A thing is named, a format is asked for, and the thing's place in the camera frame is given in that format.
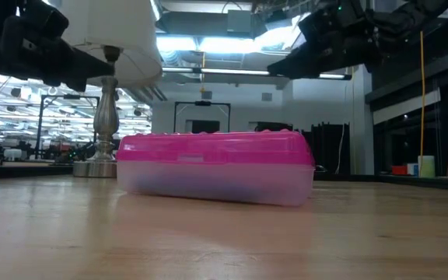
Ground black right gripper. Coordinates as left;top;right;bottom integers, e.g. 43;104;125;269
267;0;383;80

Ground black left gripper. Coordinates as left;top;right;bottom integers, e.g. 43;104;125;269
0;0;115;93

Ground clear box with pink lid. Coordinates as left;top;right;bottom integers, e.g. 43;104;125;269
115;129;317;208

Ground green and white box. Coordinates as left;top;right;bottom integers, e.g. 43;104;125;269
418;155;436;179

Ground silver lamp with white shade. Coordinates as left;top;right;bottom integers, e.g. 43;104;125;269
58;0;164;179

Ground black flat screen television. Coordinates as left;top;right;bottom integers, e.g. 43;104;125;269
256;121;294;133

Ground long ceiling light bar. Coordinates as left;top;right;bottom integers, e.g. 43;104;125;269
161;66;353;82

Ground black folding panels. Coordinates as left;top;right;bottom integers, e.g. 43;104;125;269
301;123;351;175

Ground thin black gantry frame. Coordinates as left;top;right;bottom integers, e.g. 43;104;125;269
34;93;101;161

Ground grey ceiling duct unit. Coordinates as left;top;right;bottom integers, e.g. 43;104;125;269
226;9;253;34

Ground black gantry with camera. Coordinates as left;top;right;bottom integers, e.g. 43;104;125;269
172;100;232;135

